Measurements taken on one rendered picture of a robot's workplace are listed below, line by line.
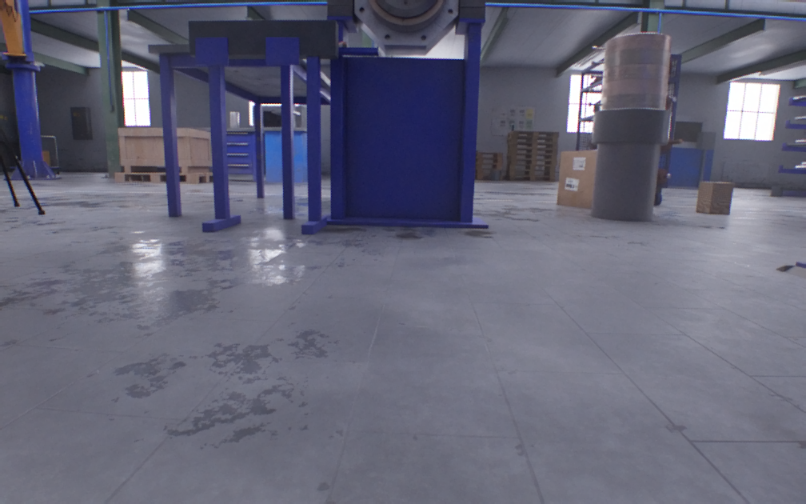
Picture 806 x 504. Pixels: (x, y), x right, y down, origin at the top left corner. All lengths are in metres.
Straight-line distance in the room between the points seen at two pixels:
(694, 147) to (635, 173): 11.44
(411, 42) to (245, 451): 1.97
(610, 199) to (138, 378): 2.65
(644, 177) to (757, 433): 2.39
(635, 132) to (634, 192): 0.35
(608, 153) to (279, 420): 2.64
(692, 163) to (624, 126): 11.37
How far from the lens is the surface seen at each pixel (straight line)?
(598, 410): 0.60
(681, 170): 14.06
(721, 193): 4.06
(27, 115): 9.35
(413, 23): 2.12
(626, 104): 2.92
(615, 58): 3.01
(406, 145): 2.27
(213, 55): 2.09
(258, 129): 3.86
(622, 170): 2.90
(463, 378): 0.62
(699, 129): 14.37
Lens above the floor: 0.28
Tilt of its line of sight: 11 degrees down
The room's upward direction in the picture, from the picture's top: 1 degrees clockwise
